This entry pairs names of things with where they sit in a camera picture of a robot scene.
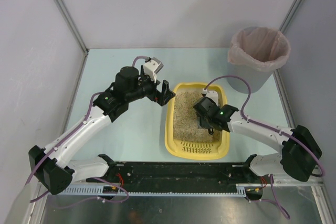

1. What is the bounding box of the black litter scoop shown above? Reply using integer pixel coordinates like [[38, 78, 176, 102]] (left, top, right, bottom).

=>
[[197, 118, 214, 135]]

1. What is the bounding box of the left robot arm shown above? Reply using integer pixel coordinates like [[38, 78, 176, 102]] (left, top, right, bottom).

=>
[[27, 61, 175, 195]]

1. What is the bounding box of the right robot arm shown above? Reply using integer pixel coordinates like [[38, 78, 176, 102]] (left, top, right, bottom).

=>
[[193, 97, 322, 182]]

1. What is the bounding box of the beige cat litter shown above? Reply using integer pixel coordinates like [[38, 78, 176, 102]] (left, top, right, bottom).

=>
[[173, 91, 221, 143]]

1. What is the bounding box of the yellow litter box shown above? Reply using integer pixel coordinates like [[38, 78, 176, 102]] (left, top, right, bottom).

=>
[[165, 82, 230, 161]]

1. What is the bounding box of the grey trash bin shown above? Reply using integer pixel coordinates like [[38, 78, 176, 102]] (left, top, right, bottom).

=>
[[227, 62, 275, 92]]

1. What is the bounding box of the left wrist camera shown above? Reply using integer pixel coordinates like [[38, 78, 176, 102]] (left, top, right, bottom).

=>
[[143, 58, 163, 83]]

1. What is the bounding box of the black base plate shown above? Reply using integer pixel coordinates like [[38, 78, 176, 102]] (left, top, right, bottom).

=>
[[101, 162, 262, 192]]

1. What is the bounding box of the grey slotted cable duct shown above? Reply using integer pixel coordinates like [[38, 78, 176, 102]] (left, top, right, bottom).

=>
[[59, 185, 261, 197]]

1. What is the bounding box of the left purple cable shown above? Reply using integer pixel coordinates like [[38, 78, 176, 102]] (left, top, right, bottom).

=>
[[25, 56, 130, 209]]

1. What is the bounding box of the purple cable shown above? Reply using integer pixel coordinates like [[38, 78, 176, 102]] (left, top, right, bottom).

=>
[[25, 56, 130, 209], [203, 74, 326, 219]]

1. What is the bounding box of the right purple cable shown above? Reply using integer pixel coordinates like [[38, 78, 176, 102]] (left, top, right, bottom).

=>
[[203, 74, 326, 219]]

